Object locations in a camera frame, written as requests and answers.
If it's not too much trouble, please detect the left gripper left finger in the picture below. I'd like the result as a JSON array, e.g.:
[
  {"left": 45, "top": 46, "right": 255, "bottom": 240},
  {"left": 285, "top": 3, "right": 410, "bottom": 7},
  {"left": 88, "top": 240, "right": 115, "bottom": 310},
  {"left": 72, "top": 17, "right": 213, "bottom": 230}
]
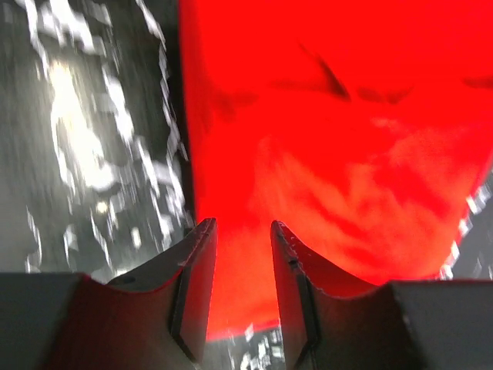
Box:
[{"left": 1, "top": 218, "right": 217, "bottom": 369}]

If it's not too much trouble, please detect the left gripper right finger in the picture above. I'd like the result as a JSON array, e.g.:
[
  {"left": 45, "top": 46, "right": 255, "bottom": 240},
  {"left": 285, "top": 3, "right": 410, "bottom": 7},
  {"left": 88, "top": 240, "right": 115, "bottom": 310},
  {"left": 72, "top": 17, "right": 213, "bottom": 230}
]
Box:
[{"left": 270, "top": 221, "right": 492, "bottom": 369}]

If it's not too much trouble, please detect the red t shirt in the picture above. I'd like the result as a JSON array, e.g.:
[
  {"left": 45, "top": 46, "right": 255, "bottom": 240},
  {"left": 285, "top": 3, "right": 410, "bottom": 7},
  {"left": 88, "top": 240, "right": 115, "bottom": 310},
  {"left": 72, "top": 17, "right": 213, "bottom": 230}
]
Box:
[{"left": 179, "top": 1, "right": 492, "bottom": 340}]

